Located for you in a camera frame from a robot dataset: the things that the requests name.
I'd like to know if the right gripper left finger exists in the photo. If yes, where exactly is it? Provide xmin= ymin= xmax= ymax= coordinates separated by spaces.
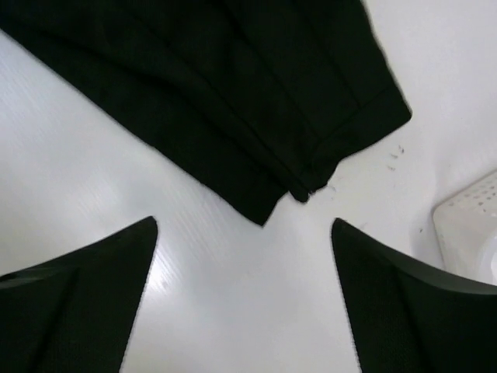
xmin=1 ymin=217 xmax=158 ymax=372

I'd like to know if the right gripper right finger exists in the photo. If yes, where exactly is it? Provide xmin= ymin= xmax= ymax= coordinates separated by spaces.
xmin=331 ymin=218 xmax=496 ymax=372

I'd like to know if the black pleated skirt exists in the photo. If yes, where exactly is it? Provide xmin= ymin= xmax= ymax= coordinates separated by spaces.
xmin=1 ymin=1 xmax=412 ymax=225

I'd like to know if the white plastic basket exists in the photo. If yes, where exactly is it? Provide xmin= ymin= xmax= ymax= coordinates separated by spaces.
xmin=433 ymin=172 xmax=497 ymax=285

